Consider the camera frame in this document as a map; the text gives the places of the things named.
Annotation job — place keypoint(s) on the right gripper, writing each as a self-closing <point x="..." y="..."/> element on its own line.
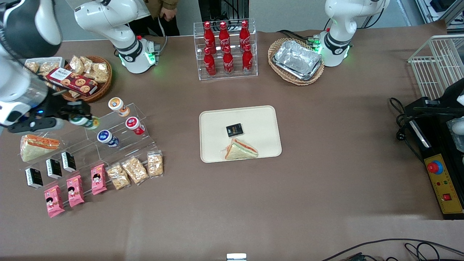
<point x="60" y="109"/>

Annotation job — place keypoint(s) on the green gum bottle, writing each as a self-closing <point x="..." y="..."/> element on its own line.
<point x="91" y="123"/>

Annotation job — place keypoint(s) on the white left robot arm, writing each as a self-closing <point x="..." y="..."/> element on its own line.
<point x="340" y="21"/>

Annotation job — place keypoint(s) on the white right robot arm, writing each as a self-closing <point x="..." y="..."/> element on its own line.
<point x="108" y="18"/>

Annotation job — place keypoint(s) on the blue gum bottle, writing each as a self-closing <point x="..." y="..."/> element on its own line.
<point x="107" y="138"/>

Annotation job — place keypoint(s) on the orange gum bottle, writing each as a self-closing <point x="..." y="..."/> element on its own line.
<point x="117" y="106"/>

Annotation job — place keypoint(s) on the red gum bottle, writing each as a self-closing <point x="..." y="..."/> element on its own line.
<point x="135" y="125"/>

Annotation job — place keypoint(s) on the cream plastic tray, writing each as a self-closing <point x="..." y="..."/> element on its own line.
<point x="253" y="123"/>

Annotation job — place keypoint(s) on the aluminium foil tray stack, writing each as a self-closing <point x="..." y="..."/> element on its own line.
<point x="297" y="59"/>

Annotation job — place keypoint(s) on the person's hand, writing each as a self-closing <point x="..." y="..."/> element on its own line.
<point x="169" y="13"/>

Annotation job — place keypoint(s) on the clear snack pack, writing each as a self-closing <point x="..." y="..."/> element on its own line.
<point x="89" y="63"/>
<point x="77" y="64"/>
<point x="32" y="66"/>
<point x="74" y="94"/>
<point x="47" y="68"/>
<point x="101" y="73"/>

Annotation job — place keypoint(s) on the red cookie box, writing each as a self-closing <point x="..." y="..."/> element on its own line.
<point x="72" y="81"/>

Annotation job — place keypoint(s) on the wicker basket with snacks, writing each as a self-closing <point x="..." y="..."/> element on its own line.
<point x="103" y="88"/>

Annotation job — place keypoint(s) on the black tissue pack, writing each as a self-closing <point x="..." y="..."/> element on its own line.
<point x="235" y="130"/>
<point x="68" y="161"/>
<point x="33" y="177"/>
<point x="53" y="168"/>

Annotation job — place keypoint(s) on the wrapped triangle sandwich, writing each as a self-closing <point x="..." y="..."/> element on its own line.
<point x="241" y="150"/>
<point x="38" y="146"/>

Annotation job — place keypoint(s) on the white plastic bin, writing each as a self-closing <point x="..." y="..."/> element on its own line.
<point x="43" y="59"/>

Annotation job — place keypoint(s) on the pink snack packet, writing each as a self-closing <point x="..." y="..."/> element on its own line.
<point x="53" y="201"/>
<point x="75" y="191"/>
<point x="98" y="179"/>

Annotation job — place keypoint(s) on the clear acrylic stepped shelf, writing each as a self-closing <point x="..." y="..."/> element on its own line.
<point x="143" y="145"/>

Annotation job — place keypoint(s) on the clear bag of crackers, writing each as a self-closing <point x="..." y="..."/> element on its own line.
<point x="155" y="164"/>
<point x="135" y="169"/>
<point x="117" y="176"/>

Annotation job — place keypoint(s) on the person in brown jacket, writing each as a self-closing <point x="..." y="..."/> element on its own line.
<point x="154" y="9"/>

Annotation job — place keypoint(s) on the red cola bottle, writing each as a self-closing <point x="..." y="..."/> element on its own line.
<point x="207" y="34"/>
<point x="210" y="63"/>
<point x="244" y="32"/>
<point x="247" y="59"/>
<point x="228" y="62"/>
<point x="224" y="34"/>

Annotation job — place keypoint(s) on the clear acrylic bottle rack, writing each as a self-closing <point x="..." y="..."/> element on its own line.
<point x="235" y="76"/>

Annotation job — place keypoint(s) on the dark background equipment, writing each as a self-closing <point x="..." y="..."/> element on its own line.
<point x="217" y="9"/>

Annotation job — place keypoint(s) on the wicker basket with foil trays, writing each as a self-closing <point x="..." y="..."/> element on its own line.
<point x="279" y="74"/>

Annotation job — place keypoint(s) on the black sealing machine yellow panel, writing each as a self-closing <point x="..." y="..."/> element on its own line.
<point x="435" y="145"/>

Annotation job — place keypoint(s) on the silver metal mold container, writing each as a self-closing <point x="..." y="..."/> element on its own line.
<point x="458" y="136"/>

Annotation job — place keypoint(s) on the background metal shelf frame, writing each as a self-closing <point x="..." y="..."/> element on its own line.
<point x="435" y="5"/>

